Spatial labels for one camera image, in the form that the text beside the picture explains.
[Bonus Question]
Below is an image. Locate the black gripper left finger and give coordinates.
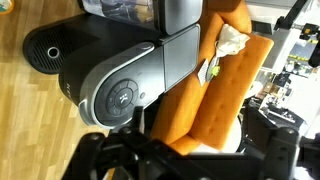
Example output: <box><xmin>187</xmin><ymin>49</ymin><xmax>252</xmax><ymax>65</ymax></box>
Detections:
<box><xmin>61</xmin><ymin>105</ymin><xmax>188</xmax><ymax>180</ymax></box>

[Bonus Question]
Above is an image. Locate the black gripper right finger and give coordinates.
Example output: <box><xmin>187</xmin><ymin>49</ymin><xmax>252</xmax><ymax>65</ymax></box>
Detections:
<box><xmin>241</xmin><ymin>105</ymin><xmax>320</xmax><ymax>180</ymax></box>

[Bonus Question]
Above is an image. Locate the black Keurig coffee maker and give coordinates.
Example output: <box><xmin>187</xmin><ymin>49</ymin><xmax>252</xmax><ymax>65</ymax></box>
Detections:
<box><xmin>22</xmin><ymin>13</ymin><xmax>201</xmax><ymax>130</ymax></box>

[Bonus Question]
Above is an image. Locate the clear water tank black lid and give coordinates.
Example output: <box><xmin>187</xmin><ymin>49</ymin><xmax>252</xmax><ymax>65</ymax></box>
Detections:
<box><xmin>77</xmin><ymin>0</ymin><xmax>204</xmax><ymax>36</ymax></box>

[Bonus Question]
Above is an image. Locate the white round side table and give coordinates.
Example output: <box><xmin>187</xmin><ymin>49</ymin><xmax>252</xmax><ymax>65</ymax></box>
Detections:
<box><xmin>196</xmin><ymin>116</ymin><xmax>243</xmax><ymax>155</ymax></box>

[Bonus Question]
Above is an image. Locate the orange tufted sofa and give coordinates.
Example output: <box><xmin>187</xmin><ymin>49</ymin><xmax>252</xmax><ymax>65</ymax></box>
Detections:
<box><xmin>149</xmin><ymin>0</ymin><xmax>275</xmax><ymax>157</ymax></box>

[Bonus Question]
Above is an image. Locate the small green object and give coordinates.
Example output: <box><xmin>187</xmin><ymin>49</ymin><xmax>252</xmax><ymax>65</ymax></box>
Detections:
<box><xmin>209</xmin><ymin>65</ymin><xmax>222</xmax><ymax>77</ymax></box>

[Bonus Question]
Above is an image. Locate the flat grey booklet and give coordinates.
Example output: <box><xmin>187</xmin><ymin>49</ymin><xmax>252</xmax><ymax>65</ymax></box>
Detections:
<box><xmin>197</xmin><ymin>59</ymin><xmax>210</xmax><ymax>88</ymax></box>

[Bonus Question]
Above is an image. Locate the white crumpled cloth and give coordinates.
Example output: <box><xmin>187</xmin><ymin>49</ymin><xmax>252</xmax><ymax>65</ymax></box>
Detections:
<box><xmin>214</xmin><ymin>23</ymin><xmax>251</xmax><ymax>58</ymax></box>

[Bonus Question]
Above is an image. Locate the black camera stand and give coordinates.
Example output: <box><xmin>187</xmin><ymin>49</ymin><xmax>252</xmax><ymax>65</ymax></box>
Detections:
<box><xmin>274</xmin><ymin>0</ymin><xmax>309</xmax><ymax>31</ymax></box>

